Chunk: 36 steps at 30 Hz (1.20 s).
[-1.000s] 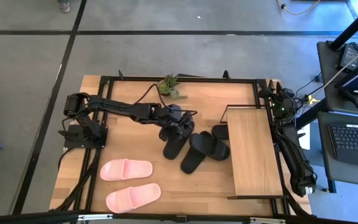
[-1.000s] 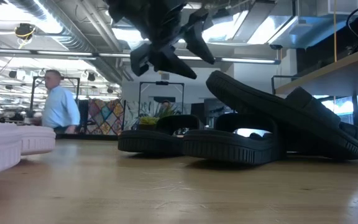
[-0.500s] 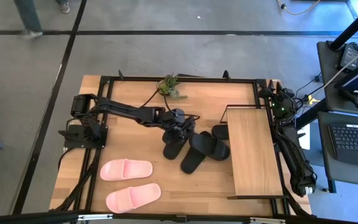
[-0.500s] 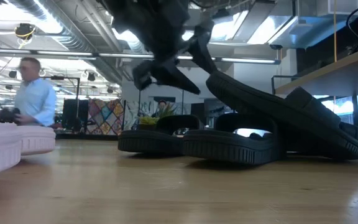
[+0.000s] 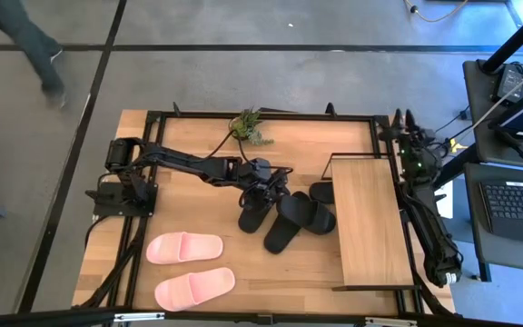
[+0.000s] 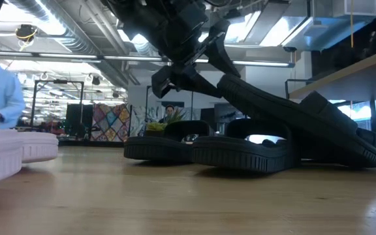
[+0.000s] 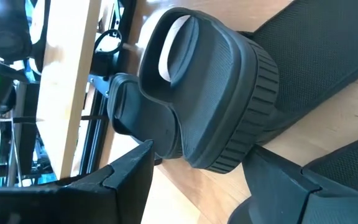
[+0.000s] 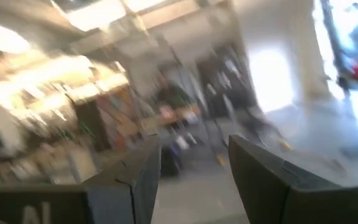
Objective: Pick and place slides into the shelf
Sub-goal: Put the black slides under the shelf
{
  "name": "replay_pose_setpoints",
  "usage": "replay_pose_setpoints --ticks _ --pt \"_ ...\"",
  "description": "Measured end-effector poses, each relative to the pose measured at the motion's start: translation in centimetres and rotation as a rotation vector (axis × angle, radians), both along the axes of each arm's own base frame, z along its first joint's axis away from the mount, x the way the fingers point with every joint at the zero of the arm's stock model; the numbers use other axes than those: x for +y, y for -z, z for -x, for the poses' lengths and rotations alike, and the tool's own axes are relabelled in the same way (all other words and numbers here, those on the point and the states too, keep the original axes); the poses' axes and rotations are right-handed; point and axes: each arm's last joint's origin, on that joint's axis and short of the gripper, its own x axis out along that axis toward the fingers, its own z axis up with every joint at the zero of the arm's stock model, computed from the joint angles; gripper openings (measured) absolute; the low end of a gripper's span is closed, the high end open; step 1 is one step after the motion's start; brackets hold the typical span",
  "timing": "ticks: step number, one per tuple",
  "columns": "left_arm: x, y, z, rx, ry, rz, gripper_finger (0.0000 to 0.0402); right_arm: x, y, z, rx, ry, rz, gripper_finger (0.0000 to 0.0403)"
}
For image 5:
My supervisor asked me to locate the grey desk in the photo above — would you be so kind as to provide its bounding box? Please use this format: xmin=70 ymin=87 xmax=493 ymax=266
xmin=462 ymin=57 xmax=523 ymax=282

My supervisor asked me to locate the wooden shelf with black legs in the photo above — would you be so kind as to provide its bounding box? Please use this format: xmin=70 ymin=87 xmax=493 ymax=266
xmin=321 ymin=152 xmax=421 ymax=292

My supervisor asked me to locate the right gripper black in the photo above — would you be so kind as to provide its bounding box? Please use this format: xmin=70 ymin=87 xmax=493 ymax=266
xmin=390 ymin=108 xmax=429 ymax=155

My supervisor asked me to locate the small potted green plant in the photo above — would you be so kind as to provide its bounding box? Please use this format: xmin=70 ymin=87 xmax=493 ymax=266
xmin=228 ymin=107 xmax=275 ymax=147

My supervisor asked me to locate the black metal table frame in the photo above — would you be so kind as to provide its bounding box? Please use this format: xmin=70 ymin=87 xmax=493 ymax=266
xmin=73 ymin=102 xmax=454 ymax=327

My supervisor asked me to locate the black cable bundle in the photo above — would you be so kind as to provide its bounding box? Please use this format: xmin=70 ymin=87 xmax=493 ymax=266
xmin=79 ymin=213 xmax=150 ymax=311

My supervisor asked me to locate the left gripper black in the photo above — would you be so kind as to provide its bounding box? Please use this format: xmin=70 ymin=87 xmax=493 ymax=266
xmin=244 ymin=158 xmax=291 ymax=213

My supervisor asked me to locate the thin white cable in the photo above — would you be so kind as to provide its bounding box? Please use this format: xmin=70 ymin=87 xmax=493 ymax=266
xmin=469 ymin=57 xmax=523 ymax=134

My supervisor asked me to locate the person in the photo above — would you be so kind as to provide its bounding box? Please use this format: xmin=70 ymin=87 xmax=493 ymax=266
xmin=0 ymin=0 xmax=68 ymax=109

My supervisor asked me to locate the black power adapter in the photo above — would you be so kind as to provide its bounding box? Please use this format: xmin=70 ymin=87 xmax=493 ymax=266
xmin=492 ymin=62 xmax=523 ymax=104

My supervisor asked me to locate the black metal pole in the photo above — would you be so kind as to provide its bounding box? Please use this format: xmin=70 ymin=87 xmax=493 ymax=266
xmin=481 ymin=0 xmax=523 ymax=74

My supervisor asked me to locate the silver metal bracket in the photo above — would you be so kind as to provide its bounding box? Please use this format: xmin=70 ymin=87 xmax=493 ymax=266
xmin=113 ymin=312 xmax=166 ymax=323
xmin=363 ymin=316 xmax=418 ymax=327

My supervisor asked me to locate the yellow floor cable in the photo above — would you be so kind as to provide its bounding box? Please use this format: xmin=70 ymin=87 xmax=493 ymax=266
xmin=404 ymin=0 xmax=470 ymax=24

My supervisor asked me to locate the black laptop keyboard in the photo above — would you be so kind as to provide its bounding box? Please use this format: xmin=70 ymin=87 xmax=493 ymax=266
xmin=476 ymin=178 xmax=523 ymax=247

